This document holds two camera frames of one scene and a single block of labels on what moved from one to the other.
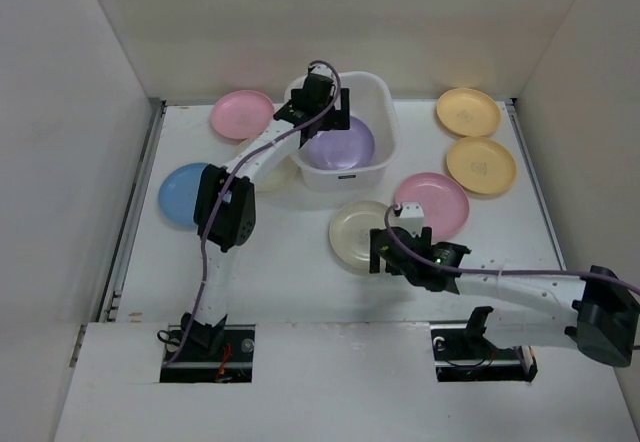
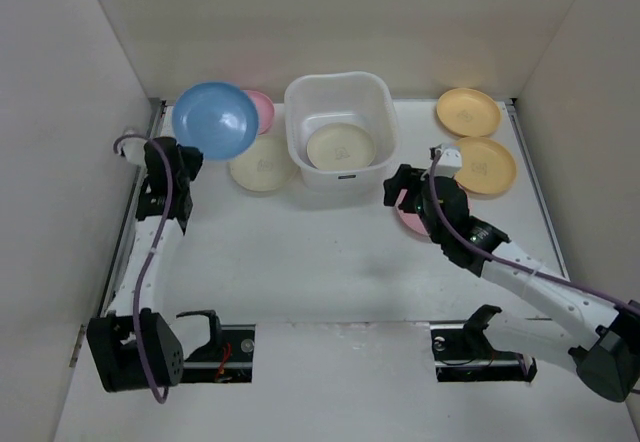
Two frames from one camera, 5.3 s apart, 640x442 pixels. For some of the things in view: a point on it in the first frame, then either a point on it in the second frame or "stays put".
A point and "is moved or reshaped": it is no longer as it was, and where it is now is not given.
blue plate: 178,190 is moved or reshaped
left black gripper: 340,117 -> 195,157
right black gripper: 379,250 -> 401,185
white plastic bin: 354,160 stays put
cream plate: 349,233 -> 341,146
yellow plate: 468,112 stays put
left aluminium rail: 155,115 stays put
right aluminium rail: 534,176 stays put
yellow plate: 481,165 stays put
